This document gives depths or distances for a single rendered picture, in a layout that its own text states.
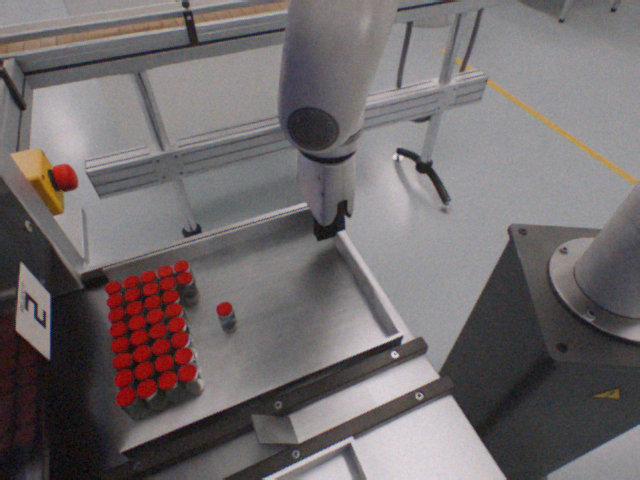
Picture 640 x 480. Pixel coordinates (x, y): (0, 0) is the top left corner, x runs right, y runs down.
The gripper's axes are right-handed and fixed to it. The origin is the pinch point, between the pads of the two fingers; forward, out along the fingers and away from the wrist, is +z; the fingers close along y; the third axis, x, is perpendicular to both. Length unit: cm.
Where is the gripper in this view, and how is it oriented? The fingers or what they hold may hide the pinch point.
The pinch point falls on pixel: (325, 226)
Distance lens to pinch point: 61.9
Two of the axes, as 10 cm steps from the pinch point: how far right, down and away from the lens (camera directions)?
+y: 4.0, 6.9, -6.1
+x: 9.2, -2.9, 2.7
